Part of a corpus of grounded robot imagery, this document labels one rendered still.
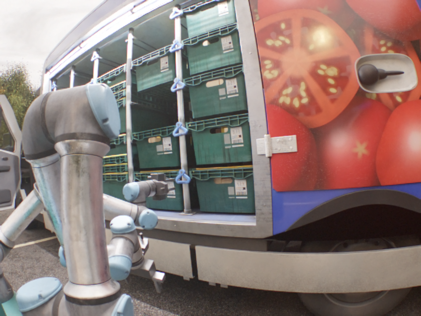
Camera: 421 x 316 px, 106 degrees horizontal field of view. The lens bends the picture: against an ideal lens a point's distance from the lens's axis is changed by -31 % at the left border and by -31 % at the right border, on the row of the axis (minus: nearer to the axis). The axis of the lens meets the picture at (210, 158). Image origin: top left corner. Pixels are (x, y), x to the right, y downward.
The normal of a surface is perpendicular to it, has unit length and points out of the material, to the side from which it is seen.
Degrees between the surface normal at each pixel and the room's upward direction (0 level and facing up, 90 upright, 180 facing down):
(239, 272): 90
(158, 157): 91
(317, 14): 90
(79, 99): 75
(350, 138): 90
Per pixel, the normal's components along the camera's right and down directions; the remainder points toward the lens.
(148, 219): 0.51, -0.05
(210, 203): -0.44, 0.13
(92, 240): 0.78, -0.18
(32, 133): 0.08, 0.51
